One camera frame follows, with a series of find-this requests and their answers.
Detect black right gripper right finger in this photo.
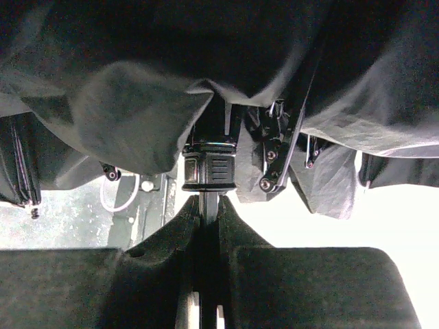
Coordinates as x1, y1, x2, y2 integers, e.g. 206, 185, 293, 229
218, 197, 420, 328

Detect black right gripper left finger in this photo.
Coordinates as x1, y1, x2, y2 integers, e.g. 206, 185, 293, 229
1, 196, 199, 328

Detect pink folding umbrella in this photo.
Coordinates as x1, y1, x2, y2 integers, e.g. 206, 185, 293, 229
0, 0, 439, 329

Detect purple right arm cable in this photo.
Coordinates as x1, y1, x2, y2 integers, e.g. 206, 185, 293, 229
99, 173, 141, 212

